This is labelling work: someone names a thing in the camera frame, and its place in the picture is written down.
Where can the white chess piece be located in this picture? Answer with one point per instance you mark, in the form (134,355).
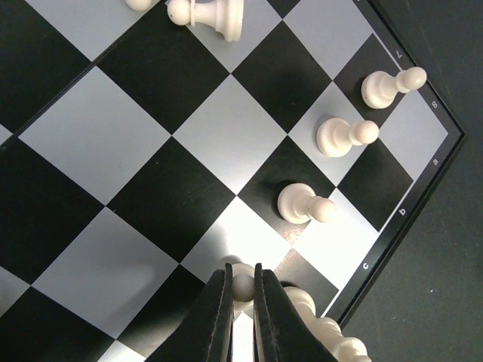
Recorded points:
(327,330)

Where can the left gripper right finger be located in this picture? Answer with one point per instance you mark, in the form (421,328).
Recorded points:
(279,332)

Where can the white chess pawn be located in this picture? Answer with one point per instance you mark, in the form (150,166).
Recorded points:
(297,203)
(335,137)
(225,17)
(243,286)

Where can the black and silver chessboard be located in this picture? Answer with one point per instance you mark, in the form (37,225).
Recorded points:
(138,156)

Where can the white chess pawn lying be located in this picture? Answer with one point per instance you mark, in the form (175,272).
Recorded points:
(225,17)

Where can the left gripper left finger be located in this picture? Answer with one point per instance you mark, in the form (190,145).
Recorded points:
(205,334)

